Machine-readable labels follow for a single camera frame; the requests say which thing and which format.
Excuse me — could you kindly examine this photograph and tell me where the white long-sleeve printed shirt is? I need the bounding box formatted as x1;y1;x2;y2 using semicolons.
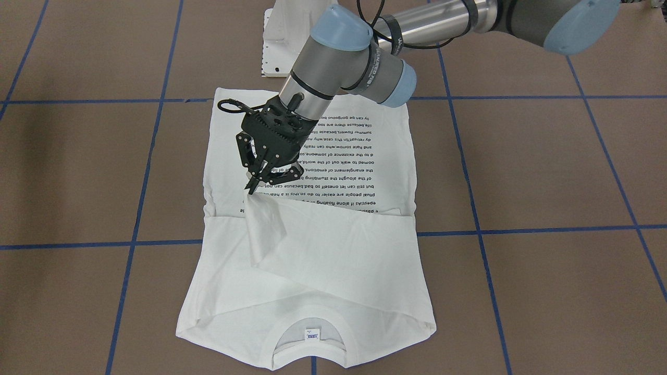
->
176;95;437;370

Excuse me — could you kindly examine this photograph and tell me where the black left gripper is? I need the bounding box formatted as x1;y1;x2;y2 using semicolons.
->
236;95;316;195

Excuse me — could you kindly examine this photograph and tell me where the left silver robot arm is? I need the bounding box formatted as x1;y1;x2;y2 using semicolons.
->
218;1;620;194

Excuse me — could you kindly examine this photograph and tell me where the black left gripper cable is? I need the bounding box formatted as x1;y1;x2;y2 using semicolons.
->
217;99;267;116

